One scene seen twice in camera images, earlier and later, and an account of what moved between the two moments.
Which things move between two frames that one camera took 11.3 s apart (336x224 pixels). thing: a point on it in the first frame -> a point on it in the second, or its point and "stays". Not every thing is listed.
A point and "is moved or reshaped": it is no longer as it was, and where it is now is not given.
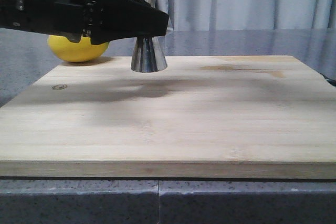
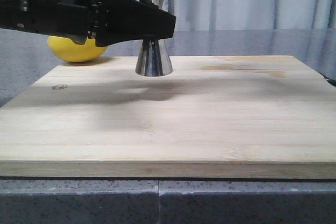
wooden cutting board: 268,117 stays
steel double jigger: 147,56 is moved or reshaped
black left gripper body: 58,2 stays
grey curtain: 238,1 stays
